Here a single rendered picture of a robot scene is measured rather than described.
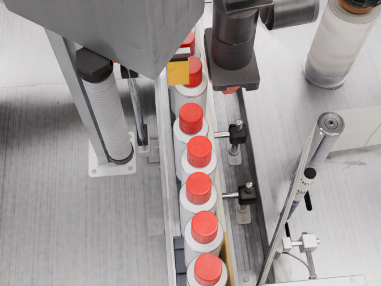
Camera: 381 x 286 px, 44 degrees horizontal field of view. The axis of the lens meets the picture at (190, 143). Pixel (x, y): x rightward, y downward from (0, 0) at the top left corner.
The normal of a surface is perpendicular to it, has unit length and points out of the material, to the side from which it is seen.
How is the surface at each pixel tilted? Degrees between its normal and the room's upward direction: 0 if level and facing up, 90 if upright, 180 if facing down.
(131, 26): 90
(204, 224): 3
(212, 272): 2
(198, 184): 3
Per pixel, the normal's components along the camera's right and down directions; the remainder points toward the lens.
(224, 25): -0.47, 0.80
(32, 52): 0.00, -0.44
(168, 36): 0.87, 0.44
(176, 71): 0.10, 0.84
